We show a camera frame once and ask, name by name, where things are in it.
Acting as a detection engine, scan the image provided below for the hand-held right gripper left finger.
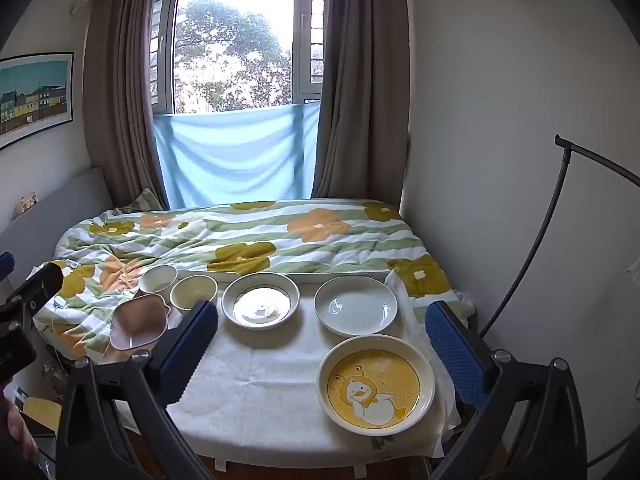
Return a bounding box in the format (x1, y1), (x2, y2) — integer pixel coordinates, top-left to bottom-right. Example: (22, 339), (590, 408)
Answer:
(55, 300), (219, 480)

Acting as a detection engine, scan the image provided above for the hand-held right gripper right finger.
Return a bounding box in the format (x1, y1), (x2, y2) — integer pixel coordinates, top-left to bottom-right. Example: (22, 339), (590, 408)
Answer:
(425, 301), (601, 480)

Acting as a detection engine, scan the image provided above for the pink bowl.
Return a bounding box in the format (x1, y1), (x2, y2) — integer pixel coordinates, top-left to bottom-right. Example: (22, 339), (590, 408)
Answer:
(110, 294), (173, 351)

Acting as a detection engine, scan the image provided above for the cream bowl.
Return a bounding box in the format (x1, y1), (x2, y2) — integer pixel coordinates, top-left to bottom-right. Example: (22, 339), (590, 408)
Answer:
(169, 275), (219, 311)

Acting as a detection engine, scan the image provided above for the yellow duck plate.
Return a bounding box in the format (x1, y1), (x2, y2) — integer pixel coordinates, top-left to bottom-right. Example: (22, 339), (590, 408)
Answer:
(317, 336), (436, 436)

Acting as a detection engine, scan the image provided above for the white bowl gold rim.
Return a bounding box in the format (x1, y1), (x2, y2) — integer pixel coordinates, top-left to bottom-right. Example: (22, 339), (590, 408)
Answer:
(221, 272), (301, 331)

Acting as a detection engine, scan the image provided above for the person's left hand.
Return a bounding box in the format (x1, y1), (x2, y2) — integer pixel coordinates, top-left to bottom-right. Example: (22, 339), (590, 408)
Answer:
(0, 400), (40, 467)

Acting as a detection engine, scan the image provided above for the small figurine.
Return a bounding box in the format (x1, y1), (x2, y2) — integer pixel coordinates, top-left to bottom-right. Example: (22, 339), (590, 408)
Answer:
(15, 191), (40, 218)

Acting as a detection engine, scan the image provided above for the cardboard box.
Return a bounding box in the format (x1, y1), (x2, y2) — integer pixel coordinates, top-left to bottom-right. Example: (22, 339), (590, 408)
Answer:
(20, 396), (65, 436)

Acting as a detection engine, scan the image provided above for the white patterned tablecloth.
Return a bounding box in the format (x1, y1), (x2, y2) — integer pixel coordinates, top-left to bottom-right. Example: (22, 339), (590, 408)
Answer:
(100, 270), (463, 456)

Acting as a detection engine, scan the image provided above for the white headboard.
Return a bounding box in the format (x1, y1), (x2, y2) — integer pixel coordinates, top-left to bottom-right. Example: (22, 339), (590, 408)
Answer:
(0, 167), (118, 281)

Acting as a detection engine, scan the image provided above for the green floral pillow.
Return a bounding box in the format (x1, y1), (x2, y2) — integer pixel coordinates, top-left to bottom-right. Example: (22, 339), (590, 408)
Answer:
(112, 187), (163, 213)

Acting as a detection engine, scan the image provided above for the white tray table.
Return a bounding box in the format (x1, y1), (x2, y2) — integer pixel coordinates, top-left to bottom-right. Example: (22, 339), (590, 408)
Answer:
(100, 269), (461, 473)

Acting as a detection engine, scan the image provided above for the floral striped blanket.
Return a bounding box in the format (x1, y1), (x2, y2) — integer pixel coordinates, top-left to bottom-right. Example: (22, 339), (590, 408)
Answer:
(32, 199), (473, 361)

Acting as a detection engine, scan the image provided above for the brown curtain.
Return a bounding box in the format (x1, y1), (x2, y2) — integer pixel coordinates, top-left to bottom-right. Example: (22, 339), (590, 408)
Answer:
(310, 0), (413, 200)
(82, 0), (171, 211)

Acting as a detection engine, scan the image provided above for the light blue cloth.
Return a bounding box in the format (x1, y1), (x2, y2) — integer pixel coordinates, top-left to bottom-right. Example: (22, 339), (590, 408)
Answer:
(152, 101), (321, 209)

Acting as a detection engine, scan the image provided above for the black lamp stand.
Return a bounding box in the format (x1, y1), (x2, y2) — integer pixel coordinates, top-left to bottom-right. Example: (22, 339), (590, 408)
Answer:
(480, 134), (640, 341)

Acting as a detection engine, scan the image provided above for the window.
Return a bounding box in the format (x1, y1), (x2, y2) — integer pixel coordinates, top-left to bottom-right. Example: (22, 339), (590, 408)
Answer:
(149, 0), (328, 115)

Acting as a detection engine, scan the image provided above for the wall poster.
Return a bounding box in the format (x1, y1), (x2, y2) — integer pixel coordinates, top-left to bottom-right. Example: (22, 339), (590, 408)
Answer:
(0, 51), (75, 151)

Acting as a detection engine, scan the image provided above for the grey cable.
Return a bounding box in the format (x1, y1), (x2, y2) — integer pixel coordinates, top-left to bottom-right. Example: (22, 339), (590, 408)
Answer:
(585, 432), (640, 467)

